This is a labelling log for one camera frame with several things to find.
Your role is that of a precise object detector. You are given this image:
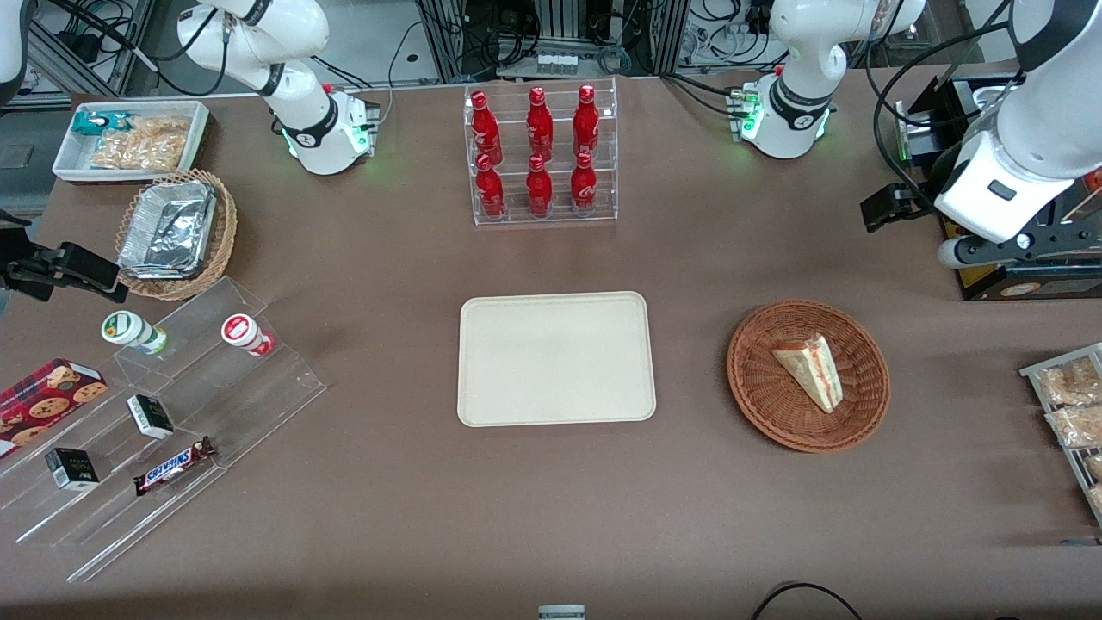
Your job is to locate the clear acrylic bottle rack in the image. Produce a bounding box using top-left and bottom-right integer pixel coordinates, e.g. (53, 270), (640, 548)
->
(463, 77), (620, 227)

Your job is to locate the beige plastic tray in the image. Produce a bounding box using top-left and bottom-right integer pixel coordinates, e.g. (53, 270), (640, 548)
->
(457, 291), (658, 429)

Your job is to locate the light wicker basket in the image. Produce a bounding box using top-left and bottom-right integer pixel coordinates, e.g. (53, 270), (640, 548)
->
(114, 168), (238, 301)

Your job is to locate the snickers chocolate bar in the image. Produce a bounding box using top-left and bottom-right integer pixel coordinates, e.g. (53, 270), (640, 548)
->
(133, 436), (217, 498)

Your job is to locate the white rectangular snack bin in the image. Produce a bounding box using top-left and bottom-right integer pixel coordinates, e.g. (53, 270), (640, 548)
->
(52, 100), (211, 185)

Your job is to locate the green lid white cup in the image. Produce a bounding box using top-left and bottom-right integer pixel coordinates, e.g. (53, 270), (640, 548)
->
(101, 310), (170, 357)

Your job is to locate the black floor cable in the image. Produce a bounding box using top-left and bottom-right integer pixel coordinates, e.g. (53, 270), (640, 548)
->
(750, 582), (864, 620)

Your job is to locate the clear acrylic stepped shelf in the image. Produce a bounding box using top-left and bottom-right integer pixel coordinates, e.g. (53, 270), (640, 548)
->
(0, 276), (329, 586)

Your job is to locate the grey snack tray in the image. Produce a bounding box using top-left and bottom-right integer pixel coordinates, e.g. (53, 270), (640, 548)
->
(1019, 343), (1102, 528)

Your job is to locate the clear cracker bag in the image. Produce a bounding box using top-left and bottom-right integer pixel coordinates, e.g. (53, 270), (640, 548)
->
(90, 129), (189, 172)
(127, 115), (192, 146)

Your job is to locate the brown wicker basket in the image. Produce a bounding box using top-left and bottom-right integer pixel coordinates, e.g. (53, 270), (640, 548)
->
(727, 299), (892, 455)

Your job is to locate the triangle sandwich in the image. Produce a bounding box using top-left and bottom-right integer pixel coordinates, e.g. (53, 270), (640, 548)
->
(771, 334), (841, 415)

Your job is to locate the black hot food warmer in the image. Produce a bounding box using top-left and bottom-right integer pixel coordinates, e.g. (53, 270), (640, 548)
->
(894, 72), (1102, 302)

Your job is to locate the aluminium frame rack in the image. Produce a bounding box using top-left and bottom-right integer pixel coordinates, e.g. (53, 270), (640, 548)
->
(415, 0), (694, 83)

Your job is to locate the aluminium foil container stack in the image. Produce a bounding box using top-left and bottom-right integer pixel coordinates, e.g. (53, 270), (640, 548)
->
(117, 179), (219, 281)

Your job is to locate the red cookie box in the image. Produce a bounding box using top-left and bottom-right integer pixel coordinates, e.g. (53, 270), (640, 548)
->
(0, 357), (109, 459)

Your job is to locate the teal snack packet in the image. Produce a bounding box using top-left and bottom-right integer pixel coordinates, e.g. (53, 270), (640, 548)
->
(71, 111), (132, 138)

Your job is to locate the red lid white cup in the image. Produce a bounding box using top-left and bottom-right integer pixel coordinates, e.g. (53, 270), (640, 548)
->
(220, 313), (277, 358)

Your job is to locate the red drink bottle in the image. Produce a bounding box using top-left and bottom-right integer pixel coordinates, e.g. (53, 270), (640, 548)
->
(470, 90), (504, 166)
(573, 84), (601, 158)
(525, 155), (554, 217)
(570, 152), (598, 214)
(526, 87), (555, 161)
(474, 155), (506, 219)

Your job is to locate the small black box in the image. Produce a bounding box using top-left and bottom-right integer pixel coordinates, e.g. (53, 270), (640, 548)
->
(44, 447), (101, 493)
(126, 394), (176, 441)

